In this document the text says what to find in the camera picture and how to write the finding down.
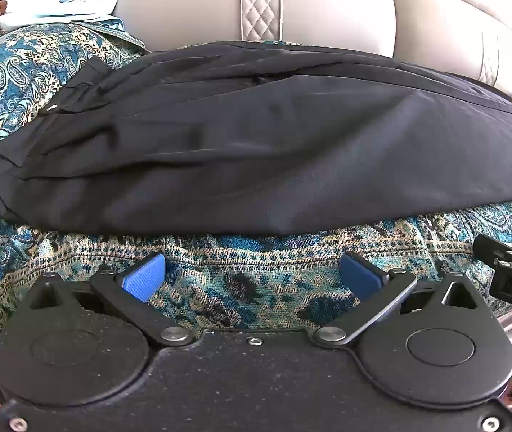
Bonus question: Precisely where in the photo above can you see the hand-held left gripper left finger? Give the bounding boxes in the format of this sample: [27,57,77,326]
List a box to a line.
[28,253,194,348]

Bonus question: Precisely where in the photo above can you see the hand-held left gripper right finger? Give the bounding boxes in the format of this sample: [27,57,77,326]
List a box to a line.
[314,251,491,349]

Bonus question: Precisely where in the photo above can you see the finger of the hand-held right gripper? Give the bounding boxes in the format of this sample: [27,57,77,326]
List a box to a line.
[472,233,512,275]

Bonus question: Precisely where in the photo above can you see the black pants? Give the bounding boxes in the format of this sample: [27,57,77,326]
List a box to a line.
[0,41,512,237]

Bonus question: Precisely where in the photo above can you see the teal paisley blanket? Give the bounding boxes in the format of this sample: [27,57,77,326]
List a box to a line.
[0,20,512,339]

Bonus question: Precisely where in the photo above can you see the beige padded headboard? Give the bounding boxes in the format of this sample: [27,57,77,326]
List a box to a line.
[114,0,512,102]

